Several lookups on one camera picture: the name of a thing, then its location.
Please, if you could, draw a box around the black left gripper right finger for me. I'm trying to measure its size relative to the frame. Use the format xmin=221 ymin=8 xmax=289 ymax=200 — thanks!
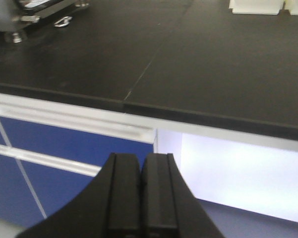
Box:
xmin=141 ymin=153 xmax=223 ymax=238

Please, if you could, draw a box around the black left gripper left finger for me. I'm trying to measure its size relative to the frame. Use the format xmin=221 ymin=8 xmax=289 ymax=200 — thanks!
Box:
xmin=18 ymin=153 xmax=140 ymax=238

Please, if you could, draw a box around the blue cabinet drawer front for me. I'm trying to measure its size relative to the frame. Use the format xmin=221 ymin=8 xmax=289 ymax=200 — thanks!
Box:
xmin=0 ymin=94 xmax=156 ymax=227

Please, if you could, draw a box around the black instrument with metal feet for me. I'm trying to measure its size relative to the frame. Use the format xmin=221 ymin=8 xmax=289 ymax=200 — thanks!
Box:
xmin=0 ymin=0 xmax=90 ymax=43

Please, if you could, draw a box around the white plastic rack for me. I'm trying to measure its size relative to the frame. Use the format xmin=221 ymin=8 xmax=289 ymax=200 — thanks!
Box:
xmin=229 ymin=0 xmax=284 ymax=15

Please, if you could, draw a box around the white plastic box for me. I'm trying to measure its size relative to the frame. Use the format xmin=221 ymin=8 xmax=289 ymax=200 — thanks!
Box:
xmin=285 ymin=0 xmax=298 ymax=15

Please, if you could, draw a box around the metal ring clip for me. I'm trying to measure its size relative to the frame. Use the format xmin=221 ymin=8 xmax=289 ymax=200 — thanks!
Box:
xmin=54 ymin=16 xmax=72 ymax=28

